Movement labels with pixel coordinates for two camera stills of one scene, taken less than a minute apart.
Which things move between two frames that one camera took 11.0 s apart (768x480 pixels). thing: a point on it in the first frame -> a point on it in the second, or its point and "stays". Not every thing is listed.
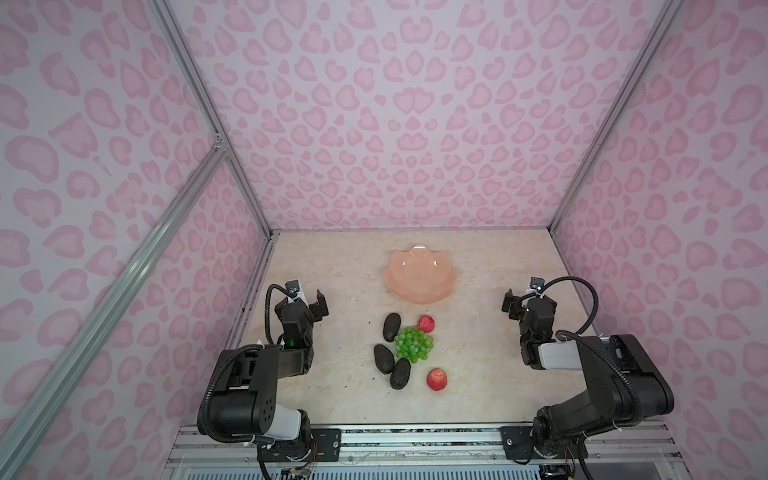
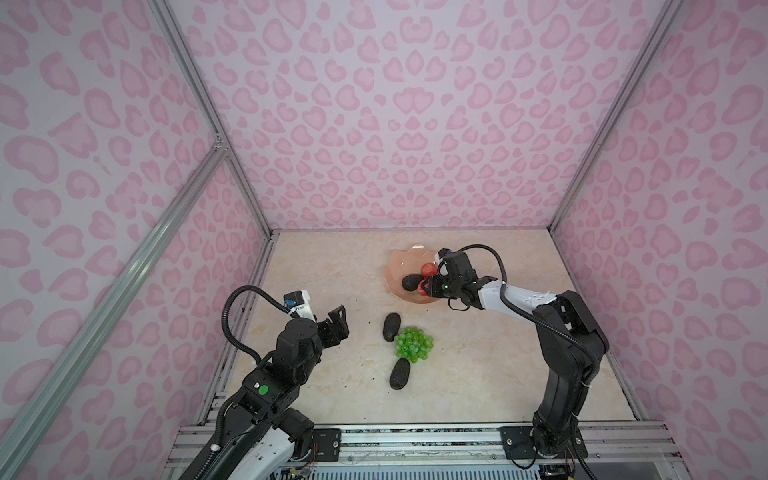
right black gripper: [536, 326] -> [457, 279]
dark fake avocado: [391, 326] stays
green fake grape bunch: [413, 344] stays
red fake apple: [437, 379] -> [428, 269]
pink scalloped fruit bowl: [419, 276] stays
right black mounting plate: [517, 443] stays
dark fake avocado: [400, 373] stays
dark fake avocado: [384, 359] -> [410, 281]
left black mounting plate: [328, 442] stays
